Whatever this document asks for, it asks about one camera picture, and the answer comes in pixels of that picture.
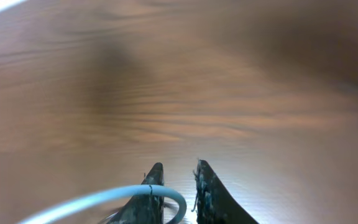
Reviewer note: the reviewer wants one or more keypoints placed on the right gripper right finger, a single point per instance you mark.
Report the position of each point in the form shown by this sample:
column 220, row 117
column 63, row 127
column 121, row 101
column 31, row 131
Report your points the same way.
column 214, row 204

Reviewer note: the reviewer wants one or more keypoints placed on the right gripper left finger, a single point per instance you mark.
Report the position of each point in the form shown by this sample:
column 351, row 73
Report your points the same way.
column 143, row 209

